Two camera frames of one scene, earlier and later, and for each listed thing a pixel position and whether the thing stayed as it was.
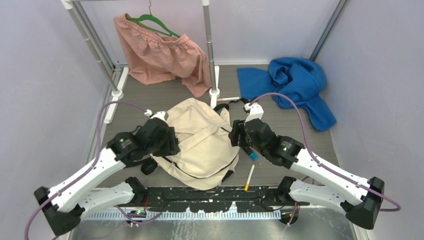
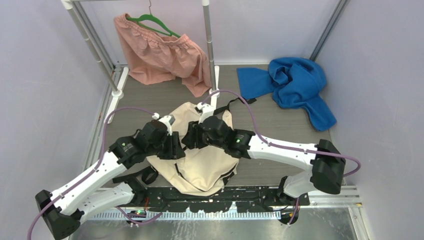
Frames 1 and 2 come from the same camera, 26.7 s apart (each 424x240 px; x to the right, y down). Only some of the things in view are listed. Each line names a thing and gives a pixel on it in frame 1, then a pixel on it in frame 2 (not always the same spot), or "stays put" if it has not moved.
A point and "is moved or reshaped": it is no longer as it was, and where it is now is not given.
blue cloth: (300, 80) stays put
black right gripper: (237, 129) to (192, 136)
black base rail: (255, 198) stays put
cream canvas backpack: (207, 154) is moved or reshaped
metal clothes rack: (116, 73) stays put
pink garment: (155, 58) stays put
